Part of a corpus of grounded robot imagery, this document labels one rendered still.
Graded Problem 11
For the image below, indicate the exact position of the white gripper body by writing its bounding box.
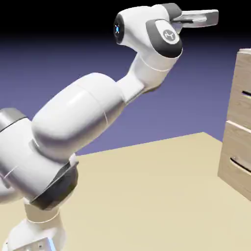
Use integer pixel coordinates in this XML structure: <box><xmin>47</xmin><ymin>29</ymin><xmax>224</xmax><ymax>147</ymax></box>
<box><xmin>172</xmin><ymin>9</ymin><xmax>220</xmax><ymax>29</ymax></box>

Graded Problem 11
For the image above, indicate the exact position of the light wood drawer front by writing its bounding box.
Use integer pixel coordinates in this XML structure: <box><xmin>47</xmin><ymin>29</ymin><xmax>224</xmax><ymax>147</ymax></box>
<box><xmin>217</xmin><ymin>122</ymin><xmax>251</xmax><ymax>201</ymax></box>
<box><xmin>226</xmin><ymin>51</ymin><xmax>251</xmax><ymax>131</ymax></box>

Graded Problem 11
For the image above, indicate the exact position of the light wood cabinet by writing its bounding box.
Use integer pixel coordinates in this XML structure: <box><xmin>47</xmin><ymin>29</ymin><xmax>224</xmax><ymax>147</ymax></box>
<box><xmin>217</xmin><ymin>48</ymin><xmax>251</xmax><ymax>202</ymax></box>

